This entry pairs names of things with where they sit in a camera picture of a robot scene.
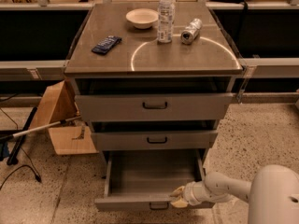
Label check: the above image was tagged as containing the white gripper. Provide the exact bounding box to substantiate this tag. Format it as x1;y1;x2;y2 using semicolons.
170;181;208;208

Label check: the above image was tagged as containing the grey bottom drawer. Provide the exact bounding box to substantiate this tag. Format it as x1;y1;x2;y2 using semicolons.
95;149;205;211

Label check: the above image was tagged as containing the grey drawer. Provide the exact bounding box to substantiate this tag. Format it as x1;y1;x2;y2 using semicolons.
75;93;233;121
95;149;205;211
91;131;218;151

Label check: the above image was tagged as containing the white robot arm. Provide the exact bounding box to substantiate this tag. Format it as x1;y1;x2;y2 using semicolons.
170;165;299;224

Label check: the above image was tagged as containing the grey middle drawer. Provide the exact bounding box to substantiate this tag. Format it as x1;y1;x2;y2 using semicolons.
91;131;218;151

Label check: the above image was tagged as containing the grey metal drawer cabinet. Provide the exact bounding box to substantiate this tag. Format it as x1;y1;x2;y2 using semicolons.
64;1;244;161

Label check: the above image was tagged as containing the grey top drawer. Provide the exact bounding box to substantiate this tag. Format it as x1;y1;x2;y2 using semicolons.
75;93;233;121

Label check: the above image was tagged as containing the brown cardboard box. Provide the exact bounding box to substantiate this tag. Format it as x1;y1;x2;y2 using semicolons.
30;81;97;155

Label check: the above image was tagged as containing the silver drink can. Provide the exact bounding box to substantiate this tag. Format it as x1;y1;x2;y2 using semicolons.
180;19;203;45

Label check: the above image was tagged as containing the dark blue snack packet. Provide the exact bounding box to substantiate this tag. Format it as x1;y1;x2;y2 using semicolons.
92;35;121;55

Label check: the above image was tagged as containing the black bar on floor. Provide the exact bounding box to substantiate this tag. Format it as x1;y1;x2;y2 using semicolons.
7;107;37;165

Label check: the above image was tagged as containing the white grabber stick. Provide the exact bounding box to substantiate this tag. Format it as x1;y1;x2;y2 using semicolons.
0;116;81;143

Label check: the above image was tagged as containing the white ceramic bowl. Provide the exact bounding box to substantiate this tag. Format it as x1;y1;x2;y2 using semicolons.
126;8;158;29

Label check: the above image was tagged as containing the clear plastic water bottle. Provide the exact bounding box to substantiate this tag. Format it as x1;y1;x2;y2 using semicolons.
157;0;175;44

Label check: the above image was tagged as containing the black cable on floor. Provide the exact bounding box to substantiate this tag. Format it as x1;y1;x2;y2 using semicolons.
0;92;43;191

